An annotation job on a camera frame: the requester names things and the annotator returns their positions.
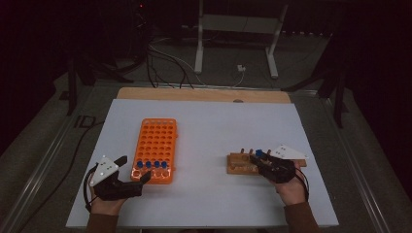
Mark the person's right hand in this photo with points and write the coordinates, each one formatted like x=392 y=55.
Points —
x=293 y=192

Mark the wooden tube rack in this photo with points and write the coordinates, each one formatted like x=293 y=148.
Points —
x=238 y=166

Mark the white plug adapter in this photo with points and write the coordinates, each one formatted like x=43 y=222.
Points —
x=241 y=68

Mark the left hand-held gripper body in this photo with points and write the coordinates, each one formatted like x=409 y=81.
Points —
x=104 y=170

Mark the dark equipment tower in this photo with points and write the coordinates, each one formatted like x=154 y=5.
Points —
x=141 y=29

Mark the white metal stand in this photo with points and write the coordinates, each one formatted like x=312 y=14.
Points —
x=199 y=48

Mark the black tripod stand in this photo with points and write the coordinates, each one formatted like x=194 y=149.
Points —
x=72 y=87
x=338 y=97

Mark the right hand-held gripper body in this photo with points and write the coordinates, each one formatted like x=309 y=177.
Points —
x=288 y=152

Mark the person's left hand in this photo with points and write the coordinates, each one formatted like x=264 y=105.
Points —
x=105 y=207

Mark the orange plastic tube rack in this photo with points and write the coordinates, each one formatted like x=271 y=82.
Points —
x=155 y=142

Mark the aluminium rail frame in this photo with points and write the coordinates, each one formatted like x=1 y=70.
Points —
x=369 y=198

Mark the white table mat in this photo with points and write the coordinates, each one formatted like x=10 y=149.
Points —
x=207 y=129

